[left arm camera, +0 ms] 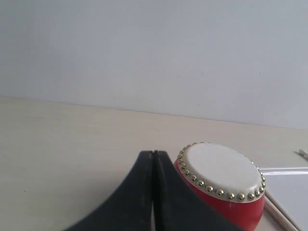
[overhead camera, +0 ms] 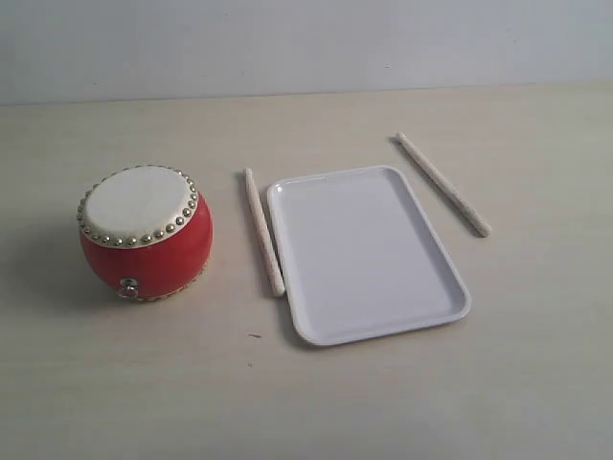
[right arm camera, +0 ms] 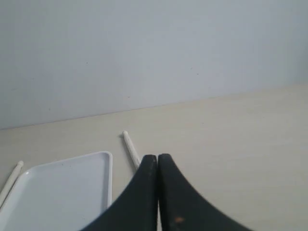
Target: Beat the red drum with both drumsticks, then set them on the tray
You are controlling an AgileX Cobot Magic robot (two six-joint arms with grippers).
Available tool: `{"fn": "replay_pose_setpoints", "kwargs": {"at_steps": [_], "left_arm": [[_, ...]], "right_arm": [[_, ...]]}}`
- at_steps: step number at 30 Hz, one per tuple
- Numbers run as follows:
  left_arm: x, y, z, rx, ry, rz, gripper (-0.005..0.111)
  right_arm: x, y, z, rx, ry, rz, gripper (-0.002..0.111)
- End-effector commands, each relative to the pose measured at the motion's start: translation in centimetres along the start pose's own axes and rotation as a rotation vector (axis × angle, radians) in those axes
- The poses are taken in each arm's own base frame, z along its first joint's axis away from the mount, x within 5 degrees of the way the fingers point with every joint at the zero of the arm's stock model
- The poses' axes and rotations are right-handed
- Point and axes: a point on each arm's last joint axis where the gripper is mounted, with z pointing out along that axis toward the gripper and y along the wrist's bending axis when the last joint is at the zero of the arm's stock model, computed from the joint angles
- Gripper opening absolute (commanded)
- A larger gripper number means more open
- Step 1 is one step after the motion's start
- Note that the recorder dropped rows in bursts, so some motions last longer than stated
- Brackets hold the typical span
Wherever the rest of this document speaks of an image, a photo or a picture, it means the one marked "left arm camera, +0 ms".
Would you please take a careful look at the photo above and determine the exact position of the red small drum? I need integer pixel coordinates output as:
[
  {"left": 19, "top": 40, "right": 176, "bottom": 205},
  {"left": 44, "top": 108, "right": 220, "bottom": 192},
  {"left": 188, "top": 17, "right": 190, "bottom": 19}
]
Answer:
[{"left": 174, "top": 142, "right": 266, "bottom": 231}]

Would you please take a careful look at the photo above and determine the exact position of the wooden drumstick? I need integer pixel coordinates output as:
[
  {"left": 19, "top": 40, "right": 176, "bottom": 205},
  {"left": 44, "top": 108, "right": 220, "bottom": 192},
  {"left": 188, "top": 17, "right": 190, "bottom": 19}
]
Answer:
[{"left": 264, "top": 191, "right": 300, "bottom": 231}]

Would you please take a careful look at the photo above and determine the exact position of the white plastic tray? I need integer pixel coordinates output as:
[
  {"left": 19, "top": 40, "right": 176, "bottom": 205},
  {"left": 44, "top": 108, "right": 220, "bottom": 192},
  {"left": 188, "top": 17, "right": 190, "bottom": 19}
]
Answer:
[{"left": 260, "top": 167, "right": 308, "bottom": 231}]

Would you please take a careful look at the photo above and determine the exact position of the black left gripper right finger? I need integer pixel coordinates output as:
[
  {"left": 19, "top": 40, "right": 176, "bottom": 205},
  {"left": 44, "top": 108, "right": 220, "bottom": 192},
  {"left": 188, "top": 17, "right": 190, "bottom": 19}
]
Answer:
[{"left": 153, "top": 151, "right": 240, "bottom": 231}]

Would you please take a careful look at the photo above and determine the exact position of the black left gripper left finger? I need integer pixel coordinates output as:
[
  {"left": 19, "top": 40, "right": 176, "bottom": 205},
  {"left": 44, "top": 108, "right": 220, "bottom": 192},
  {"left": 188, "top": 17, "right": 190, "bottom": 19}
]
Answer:
[{"left": 67, "top": 151, "right": 153, "bottom": 231}]

